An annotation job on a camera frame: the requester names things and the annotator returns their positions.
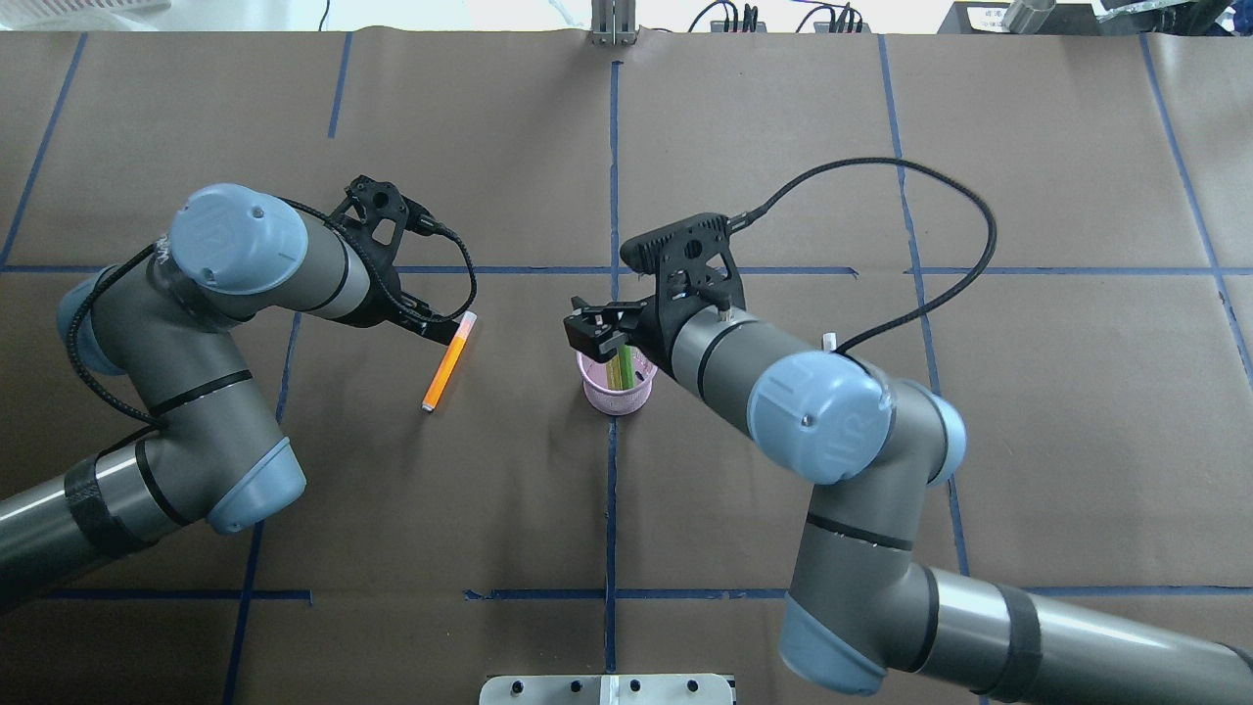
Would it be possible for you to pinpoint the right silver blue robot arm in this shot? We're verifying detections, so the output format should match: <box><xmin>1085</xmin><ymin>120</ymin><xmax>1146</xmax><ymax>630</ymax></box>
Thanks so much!
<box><xmin>564</xmin><ymin>298</ymin><xmax>1252</xmax><ymax>704</ymax></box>

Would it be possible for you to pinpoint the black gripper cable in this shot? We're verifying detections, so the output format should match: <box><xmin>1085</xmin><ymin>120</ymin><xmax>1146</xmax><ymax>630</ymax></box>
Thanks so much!
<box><xmin>65</xmin><ymin>202</ymin><xmax>479</xmax><ymax>427</ymax></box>
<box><xmin>724</xmin><ymin>157</ymin><xmax>997</xmax><ymax>354</ymax></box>

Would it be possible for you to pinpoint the orange highlighter pen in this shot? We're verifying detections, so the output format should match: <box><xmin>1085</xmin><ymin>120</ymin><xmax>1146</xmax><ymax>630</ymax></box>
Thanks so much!
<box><xmin>421</xmin><ymin>309</ymin><xmax>477</xmax><ymax>412</ymax></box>

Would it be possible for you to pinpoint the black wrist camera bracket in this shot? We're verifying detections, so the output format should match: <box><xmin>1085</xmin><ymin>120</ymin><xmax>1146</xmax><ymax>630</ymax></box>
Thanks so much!
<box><xmin>619</xmin><ymin>212</ymin><xmax>747</xmax><ymax>329</ymax></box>
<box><xmin>330</xmin><ymin>175</ymin><xmax>439</xmax><ymax>296</ymax></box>

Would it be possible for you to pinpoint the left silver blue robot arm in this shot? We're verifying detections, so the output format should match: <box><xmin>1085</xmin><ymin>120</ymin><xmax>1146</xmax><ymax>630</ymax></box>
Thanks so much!
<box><xmin>3</xmin><ymin>175</ymin><xmax>475</xmax><ymax>611</ymax></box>

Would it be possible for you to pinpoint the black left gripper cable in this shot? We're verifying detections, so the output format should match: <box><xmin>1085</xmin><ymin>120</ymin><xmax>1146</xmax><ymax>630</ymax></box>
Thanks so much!
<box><xmin>65</xmin><ymin>202</ymin><xmax>479</xmax><ymax>427</ymax></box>

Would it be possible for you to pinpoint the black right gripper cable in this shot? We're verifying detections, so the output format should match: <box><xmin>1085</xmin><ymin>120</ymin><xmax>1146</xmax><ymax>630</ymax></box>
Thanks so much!
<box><xmin>724</xmin><ymin>157</ymin><xmax>997</xmax><ymax>354</ymax></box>

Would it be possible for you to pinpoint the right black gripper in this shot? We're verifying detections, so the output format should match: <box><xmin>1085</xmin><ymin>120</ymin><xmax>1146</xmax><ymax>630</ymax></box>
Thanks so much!
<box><xmin>564</xmin><ymin>294</ymin><xmax>685</xmax><ymax>377</ymax></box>

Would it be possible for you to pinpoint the pink mesh pen holder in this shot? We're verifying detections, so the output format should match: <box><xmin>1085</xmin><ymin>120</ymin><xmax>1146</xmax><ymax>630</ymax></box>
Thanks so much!
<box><xmin>576</xmin><ymin>347</ymin><xmax>657</xmax><ymax>416</ymax></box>

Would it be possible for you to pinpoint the green highlighter pen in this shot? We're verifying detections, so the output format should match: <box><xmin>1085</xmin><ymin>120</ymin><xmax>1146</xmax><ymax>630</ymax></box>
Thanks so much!
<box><xmin>605</xmin><ymin>352</ymin><xmax>630</xmax><ymax>392</ymax></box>

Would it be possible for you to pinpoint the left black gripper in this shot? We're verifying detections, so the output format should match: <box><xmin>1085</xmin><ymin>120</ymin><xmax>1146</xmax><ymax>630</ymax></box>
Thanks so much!
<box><xmin>362</xmin><ymin>289</ymin><xmax>460</xmax><ymax>347</ymax></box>

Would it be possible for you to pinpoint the left black wrist camera bracket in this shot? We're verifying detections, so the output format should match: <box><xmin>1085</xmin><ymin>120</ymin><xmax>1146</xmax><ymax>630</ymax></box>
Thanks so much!
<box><xmin>330</xmin><ymin>175</ymin><xmax>439</xmax><ymax>296</ymax></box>

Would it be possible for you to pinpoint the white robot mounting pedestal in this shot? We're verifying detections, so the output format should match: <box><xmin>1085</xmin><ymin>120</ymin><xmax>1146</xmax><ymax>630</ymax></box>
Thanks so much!
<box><xmin>479</xmin><ymin>672</ymin><xmax>738</xmax><ymax>704</ymax></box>

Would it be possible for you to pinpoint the aluminium frame post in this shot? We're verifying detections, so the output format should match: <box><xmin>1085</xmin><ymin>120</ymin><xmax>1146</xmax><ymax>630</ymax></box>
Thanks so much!
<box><xmin>589</xmin><ymin>0</ymin><xmax>638</xmax><ymax>46</ymax></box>

